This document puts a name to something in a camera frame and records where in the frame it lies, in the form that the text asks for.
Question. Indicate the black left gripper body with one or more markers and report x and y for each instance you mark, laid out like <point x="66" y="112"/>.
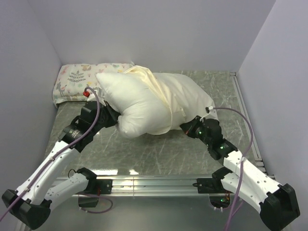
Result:
<point x="108" y="118"/>

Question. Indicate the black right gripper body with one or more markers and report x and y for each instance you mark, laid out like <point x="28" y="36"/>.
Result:
<point x="197" y="131"/>

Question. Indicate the cream satin pillowcase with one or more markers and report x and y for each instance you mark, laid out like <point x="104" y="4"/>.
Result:
<point x="163" y="101"/>

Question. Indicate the white pillow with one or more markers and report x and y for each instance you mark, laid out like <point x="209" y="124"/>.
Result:
<point x="130" y="103"/>

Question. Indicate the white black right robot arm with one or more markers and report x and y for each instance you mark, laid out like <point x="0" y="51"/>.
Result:
<point x="276" y="204"/>

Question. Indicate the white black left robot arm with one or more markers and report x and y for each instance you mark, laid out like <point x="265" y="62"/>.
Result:
<point x="33" y="201"/>

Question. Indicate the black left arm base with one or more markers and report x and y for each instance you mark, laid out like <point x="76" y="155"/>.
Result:
<point x="90" y="197"/>

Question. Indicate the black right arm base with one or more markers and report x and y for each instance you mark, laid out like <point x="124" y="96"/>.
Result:
<point x="213" y="185"/>

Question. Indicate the animal print patterned pillow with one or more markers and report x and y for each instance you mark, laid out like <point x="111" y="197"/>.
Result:
<point x="74" y="78"/>

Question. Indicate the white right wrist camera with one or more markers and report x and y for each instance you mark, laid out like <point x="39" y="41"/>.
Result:
<point x="209" y="110"/>

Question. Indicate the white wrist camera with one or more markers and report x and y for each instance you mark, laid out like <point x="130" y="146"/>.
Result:
<point x="95" y="94"/>
<point x="209" y="110"/>

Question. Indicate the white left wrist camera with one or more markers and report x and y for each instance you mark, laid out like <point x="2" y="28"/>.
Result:
<point x="95" y="94"/>

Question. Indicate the aluminium front mounting rail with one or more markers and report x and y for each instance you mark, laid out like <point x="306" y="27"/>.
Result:
<point x="180" y="185"/>

